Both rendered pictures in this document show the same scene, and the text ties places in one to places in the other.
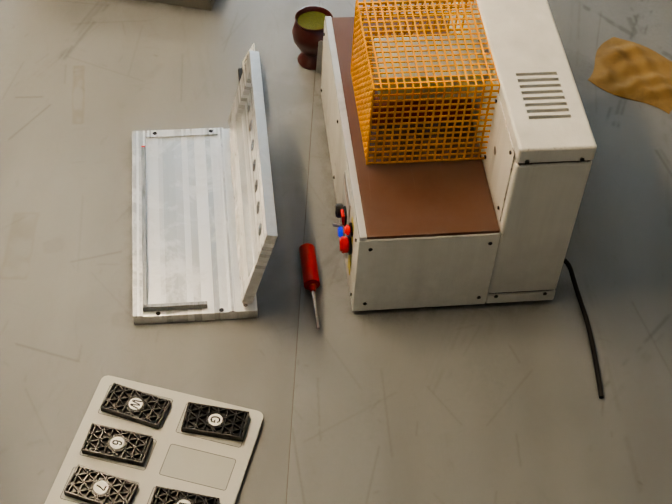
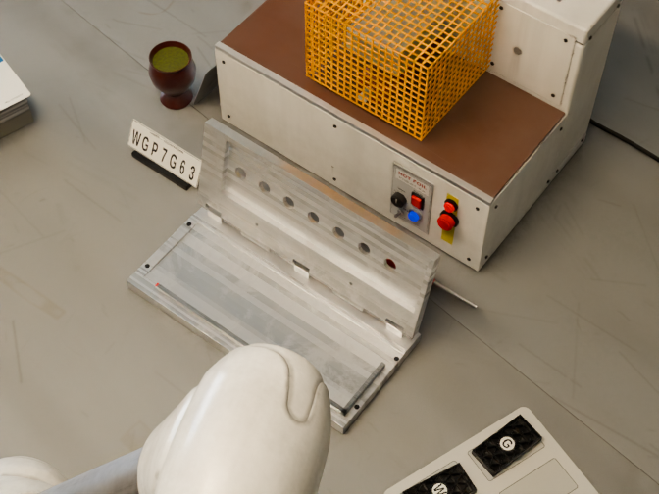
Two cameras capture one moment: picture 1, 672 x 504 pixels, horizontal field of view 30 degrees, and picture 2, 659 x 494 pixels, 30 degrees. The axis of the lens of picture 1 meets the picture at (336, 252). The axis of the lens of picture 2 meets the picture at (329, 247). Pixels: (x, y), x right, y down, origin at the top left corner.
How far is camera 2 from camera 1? 1.14 m
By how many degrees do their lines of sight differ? 27
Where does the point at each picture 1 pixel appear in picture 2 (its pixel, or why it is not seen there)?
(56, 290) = not seen: hidden behind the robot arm
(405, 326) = (521, 249)
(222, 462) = (549, 469)
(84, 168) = (123, 348)
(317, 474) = (611, 412)
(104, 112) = (70, 285)
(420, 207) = (494, 142)
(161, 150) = (172, 274)
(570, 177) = (609, 27)
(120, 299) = not seen: hidden behind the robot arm
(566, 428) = not seen: outside the picture
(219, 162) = (230, 244)
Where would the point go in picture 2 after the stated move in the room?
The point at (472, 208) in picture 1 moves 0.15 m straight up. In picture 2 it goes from (527, 112) to (540, 46)
